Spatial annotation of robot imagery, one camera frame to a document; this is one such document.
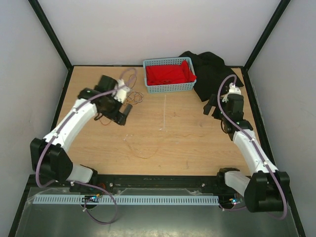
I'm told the light blue slotted cable duct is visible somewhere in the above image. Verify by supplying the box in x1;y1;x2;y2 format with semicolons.
32;195;219;206

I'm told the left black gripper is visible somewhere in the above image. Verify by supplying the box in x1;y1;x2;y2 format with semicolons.
99;94;132;125

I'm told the white zip tie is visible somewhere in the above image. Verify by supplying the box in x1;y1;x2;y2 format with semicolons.
159;94;166;130

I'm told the red cloth in basket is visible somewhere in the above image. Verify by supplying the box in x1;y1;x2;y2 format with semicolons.
145;61;197;86

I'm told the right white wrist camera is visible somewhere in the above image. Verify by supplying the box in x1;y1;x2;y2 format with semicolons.
221;83;241;103

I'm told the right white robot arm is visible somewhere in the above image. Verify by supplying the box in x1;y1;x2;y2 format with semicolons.
203;93;290;216

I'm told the black folded cloth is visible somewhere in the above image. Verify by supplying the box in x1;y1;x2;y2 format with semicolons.
180;51;236;102

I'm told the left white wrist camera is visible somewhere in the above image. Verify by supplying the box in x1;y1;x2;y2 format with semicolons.
112;79;130;103

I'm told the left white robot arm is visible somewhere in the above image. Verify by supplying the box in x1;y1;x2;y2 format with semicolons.
30;76;132;192

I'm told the black metal frame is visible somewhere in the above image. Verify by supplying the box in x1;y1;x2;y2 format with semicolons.
7;0;307;237

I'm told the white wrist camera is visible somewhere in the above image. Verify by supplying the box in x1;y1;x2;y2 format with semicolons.
112;79;130;103
221;83;241;103

